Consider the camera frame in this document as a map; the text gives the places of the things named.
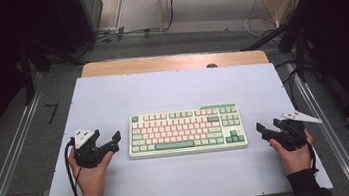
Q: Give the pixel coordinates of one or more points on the black cabinet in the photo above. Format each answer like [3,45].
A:
[75,16]

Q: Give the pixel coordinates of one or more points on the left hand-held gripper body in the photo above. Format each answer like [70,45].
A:
[86,152]

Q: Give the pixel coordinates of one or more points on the person's right hand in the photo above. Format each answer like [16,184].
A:
[296,160]

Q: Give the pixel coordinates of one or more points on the green and cream keyboard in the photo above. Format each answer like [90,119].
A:
[183,132]

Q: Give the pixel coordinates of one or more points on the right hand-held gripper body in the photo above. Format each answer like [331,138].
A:
[291,135]

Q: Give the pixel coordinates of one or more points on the person's left hand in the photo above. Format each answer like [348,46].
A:
[90,182]

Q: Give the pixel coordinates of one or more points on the black metal stand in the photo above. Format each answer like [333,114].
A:
[27,75]

